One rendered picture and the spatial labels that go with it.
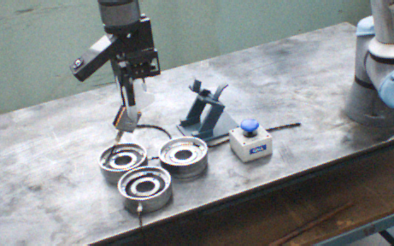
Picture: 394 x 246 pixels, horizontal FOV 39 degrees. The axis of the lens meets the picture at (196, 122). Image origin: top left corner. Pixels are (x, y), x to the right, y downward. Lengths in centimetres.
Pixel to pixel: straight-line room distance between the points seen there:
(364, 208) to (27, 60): 180
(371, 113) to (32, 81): 185
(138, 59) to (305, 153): 42
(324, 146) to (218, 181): 25
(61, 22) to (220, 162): 164
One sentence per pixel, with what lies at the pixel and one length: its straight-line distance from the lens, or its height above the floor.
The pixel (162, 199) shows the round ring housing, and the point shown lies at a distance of 108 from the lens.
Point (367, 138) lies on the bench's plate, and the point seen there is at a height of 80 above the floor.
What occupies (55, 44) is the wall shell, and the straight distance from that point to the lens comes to 273.
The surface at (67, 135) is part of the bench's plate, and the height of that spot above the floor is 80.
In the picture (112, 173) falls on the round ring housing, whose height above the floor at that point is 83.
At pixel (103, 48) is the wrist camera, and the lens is 107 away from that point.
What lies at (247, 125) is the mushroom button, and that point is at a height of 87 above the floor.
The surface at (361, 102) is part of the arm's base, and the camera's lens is 131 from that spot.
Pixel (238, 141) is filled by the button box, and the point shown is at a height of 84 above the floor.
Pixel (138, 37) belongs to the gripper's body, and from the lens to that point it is 108.
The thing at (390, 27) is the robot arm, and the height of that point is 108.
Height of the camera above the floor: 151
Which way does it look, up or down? 32 degrees down
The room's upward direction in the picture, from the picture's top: 7 degrees counter-clockwise
